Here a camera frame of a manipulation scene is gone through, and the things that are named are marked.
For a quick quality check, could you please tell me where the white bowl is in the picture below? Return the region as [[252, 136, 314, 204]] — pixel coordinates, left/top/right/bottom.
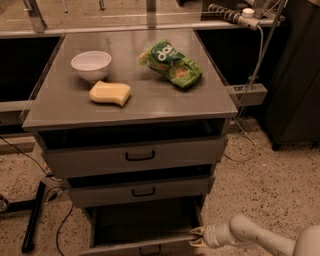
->
[[71, 51, 112, 83]]

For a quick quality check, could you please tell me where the grey metal side bracket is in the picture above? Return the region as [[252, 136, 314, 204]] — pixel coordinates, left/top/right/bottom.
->
[[225, 83, 267, 107]]

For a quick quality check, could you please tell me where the grey top drawer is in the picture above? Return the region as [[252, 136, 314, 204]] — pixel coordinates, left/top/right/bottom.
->
[[43, 136, 227, 178]]

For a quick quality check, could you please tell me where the grey drawer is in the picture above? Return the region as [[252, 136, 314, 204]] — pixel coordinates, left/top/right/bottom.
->
[[68, 175, 215, 208], [43, 136, 227, 178], [79, 196, 202, 256]]

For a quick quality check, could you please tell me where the white power strip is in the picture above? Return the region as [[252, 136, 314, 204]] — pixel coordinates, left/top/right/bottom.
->
[[207, 3, 262, 32]]

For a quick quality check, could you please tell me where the grey middle drawer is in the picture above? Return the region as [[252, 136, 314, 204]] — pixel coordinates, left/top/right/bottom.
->
[[68, 175, 215, 208]]

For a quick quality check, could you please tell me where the yellow sponge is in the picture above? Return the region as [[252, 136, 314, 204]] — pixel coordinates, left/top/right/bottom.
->
[[89, 81, 131, 107]]

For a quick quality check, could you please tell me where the black metal stand leg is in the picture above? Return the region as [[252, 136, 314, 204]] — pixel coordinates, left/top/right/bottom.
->
[[0, 181, 46, 254]]

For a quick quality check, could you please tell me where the dark cabinet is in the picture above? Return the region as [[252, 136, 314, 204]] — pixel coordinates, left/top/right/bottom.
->
[[262, 0, 320, 151]]

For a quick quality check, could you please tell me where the grey bottom drawer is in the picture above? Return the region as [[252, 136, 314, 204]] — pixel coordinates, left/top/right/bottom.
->
[[79, 196, 202, 256]]

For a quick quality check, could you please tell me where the grey drawer cabinet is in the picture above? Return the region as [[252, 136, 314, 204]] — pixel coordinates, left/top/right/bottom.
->
[[21, 28, 239, 218]]

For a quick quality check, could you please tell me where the green chip bag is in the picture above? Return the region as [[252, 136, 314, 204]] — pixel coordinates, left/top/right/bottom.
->
[[139, 39, 202, 89]]

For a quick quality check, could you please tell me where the white cable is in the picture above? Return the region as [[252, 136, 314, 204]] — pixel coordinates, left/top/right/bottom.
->
[[223, 25, 265, 163]]

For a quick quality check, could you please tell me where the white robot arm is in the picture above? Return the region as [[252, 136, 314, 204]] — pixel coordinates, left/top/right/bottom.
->
[[189, 214, 320, 256]]

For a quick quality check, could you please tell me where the black floor cable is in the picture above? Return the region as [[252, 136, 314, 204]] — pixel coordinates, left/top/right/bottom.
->
[[0, 133, 75, 256]]

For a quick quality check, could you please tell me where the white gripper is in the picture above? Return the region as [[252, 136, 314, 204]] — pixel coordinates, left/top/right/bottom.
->
[[189, 223, 232, 249]]

